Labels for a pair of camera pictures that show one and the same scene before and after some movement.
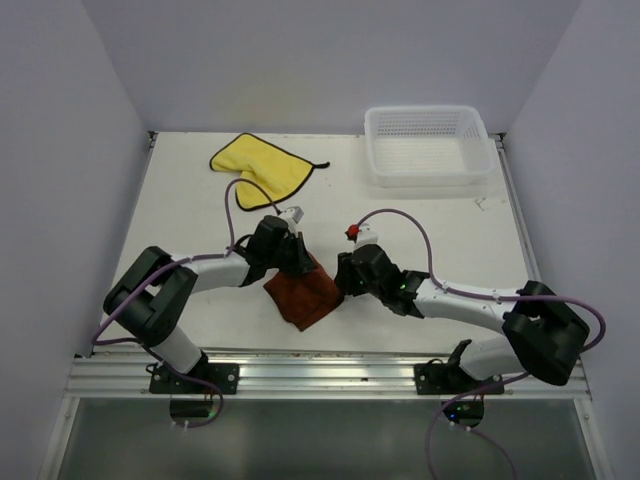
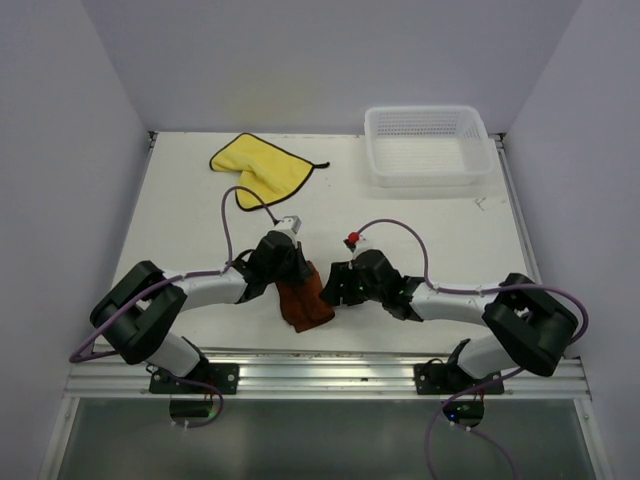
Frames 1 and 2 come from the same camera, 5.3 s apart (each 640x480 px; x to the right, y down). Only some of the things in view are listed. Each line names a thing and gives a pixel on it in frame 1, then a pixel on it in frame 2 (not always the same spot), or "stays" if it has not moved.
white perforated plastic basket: x=429 y=146 stays
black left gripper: x=301 y=262 -> x=302 y=270
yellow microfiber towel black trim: x=277 y=173 stays
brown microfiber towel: x=305 y=297 stays
